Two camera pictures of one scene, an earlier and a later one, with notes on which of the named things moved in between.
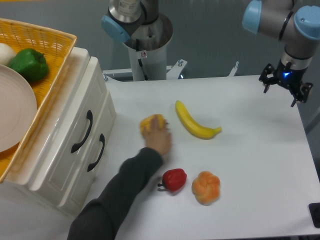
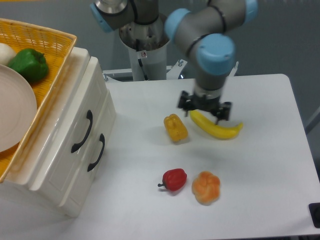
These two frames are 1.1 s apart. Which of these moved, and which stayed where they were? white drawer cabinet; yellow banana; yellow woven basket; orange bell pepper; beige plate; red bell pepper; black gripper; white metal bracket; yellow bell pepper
Moved: yellow bell pepper; yellow banana; black gripper
Stayed: red bell pepper; beige plate; white drawer cabinet; orange bell pepper; white metal bracket; yellow woven basket
